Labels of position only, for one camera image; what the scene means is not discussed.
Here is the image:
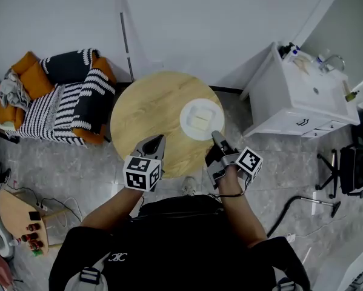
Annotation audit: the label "small wooden side table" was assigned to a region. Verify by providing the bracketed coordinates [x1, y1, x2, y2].
[0, 189, 70, 255]

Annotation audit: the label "person's right forearm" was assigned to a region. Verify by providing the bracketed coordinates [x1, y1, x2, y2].
[217, 164, 268, 249]

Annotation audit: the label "chrome faucet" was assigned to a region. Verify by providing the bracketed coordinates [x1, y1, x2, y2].
[319, 54, 346, 72]

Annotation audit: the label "orange sofa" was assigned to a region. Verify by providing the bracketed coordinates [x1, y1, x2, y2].
[0, 50, 118, 147]

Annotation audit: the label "black vacuum hose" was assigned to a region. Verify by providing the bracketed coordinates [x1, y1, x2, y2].
[265, 195, 342, 238]

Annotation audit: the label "white plate of food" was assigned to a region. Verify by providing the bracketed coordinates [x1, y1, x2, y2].
[179, 98, 225, 141]

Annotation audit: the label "grey backpack strap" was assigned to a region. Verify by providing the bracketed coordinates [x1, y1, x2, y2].
[66, 258, 107, 291]

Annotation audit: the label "person's left forearm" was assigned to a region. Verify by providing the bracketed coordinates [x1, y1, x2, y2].
[80, 187, 145, 233]

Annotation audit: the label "grey crumpled clothes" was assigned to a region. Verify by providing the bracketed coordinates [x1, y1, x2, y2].
[0, 70, 32, 109]

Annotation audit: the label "round wooden table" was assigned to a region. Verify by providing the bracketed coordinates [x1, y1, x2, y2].
[110, 70, 226, 180]

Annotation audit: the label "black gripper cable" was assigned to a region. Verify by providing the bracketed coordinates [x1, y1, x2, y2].
[210, 171, 251, 198]

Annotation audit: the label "white sink cabinet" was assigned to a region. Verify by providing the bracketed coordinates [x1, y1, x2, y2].
[239, 41, 361, 139]

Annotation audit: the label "white folded stand pole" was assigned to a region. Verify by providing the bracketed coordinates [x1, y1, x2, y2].
[115, 0, 139, 83]

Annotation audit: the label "black office chair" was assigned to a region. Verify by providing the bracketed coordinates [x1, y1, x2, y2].
[315, 143, 363, 199]

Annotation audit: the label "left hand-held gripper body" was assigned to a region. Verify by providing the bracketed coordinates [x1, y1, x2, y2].
[122, 146, 165, 193]

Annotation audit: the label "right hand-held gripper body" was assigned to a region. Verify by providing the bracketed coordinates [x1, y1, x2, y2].
[205, 145, 264, 190]

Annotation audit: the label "black white striped blanket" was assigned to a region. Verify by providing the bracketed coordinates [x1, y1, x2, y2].
[19, 48, 116, 147]

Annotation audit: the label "person's white shoe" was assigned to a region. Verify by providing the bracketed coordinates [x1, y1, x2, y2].
[181, 176, 197, 197]

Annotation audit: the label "person's black shirt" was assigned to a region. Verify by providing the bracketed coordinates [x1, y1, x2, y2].
[48, 194, 311, 291]

